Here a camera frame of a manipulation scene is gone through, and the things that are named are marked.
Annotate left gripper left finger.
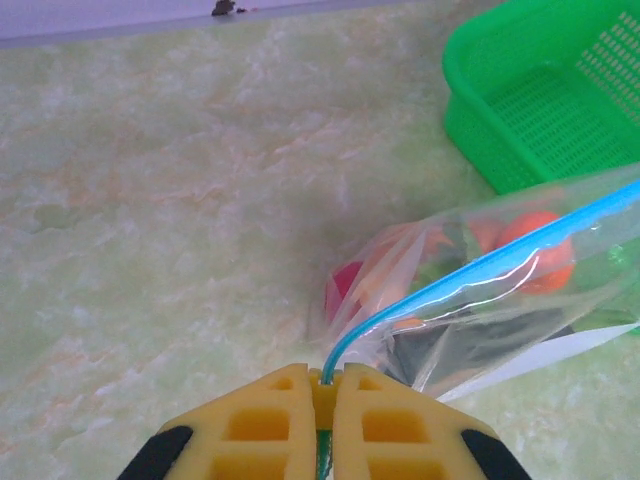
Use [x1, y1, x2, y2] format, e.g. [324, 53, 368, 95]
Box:
[117, 363, 321, 480]

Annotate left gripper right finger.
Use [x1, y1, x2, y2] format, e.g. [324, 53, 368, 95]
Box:
[332, 363, 534, 480]

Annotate clear zip-top bag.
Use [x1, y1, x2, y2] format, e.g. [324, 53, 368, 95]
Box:
[307, 162, 640, 404]

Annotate green leaf vegetable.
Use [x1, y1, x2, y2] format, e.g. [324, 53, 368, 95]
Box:
[414, 219, 471, 286]

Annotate red round fruit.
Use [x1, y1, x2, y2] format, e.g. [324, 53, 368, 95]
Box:
[323, 259, 371, 326]

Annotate green plastic basket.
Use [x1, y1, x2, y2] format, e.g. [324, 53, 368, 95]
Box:
[442, 0, 640, 196]

